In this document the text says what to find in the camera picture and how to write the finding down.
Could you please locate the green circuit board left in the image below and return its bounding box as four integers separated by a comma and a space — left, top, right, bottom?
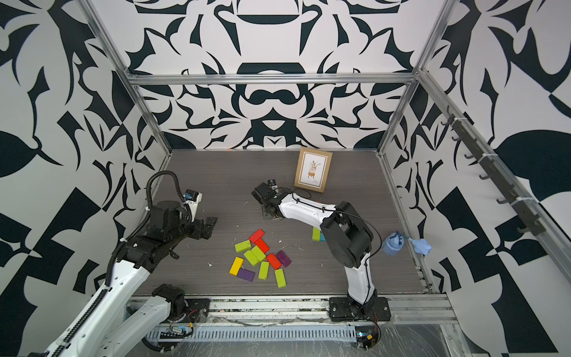
159, 324, 194, 340

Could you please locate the wooden picture frame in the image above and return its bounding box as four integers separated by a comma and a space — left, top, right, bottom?
294, 148, 332, 193

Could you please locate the purple block centre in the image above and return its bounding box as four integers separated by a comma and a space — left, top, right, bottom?
275, 251, 291, 268

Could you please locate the red block pile middle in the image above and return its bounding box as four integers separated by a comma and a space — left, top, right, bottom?
254, 238, 270, 254

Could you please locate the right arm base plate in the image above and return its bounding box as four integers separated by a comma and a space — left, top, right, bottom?
328, 295, 392, 322

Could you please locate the yellow block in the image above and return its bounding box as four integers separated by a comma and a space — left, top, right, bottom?
229, 257, 244, 276

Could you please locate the circuit board right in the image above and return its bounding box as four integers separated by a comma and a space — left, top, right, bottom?
355, 324, 382, 350

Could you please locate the purple block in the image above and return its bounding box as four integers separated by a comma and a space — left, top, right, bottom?
236, 268, 256, 282
275, 251, 291, 268

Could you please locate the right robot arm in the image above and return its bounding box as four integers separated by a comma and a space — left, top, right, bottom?
252, 181, 376, 312

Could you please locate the purple block lower left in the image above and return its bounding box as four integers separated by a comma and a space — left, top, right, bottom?
236, 268, 256, 282

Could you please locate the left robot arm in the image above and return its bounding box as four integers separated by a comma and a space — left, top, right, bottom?
41, 170, 218, 356

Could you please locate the red block pile lower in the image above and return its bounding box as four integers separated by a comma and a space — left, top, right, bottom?
266, 254, 282, 270

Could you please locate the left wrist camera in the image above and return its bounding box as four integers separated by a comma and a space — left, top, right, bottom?
183, 189, 202, 222

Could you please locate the white cable duct strip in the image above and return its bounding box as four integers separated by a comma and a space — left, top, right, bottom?
147, 325, 357, 343

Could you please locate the red block top of pile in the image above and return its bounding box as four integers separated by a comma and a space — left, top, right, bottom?
249, 229, 265, 244

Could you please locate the aluminium front rail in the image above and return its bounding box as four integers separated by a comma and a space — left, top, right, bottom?
199, 294, 458, 327

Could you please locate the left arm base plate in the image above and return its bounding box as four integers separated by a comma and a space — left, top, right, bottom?
180, 298, 211, 324

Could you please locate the lime block bottom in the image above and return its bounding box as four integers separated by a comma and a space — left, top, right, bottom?
274, 269, 287, 289

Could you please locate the wall hook rail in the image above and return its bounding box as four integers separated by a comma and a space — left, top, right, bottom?
443, 112, 548, 237

